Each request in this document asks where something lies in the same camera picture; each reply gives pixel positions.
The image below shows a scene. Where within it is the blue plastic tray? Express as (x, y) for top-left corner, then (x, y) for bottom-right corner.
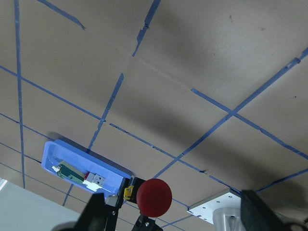
(41, 140), (133, 197)

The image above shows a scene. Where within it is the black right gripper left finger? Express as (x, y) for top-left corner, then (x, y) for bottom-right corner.
(75, 193), (106, 231)

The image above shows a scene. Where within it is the green terminal block module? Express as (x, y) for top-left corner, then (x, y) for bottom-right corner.
(52, 161), (86, 184)

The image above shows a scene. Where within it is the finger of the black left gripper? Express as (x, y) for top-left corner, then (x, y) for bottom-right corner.
(104, 195), (119, 231)
(132, 214), (163, 231)

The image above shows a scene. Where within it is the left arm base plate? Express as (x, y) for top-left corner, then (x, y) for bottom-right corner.
(187, 189), (241, 224)

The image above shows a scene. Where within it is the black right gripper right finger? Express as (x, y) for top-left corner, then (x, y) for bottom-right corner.
(241, 190), (288, 231)

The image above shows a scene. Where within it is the red emergency stop button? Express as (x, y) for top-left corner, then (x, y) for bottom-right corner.
(123, 178), (172, 218)

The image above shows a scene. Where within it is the white red circuit breaker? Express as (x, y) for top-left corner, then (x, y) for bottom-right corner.
(82, 172), (105, 192)

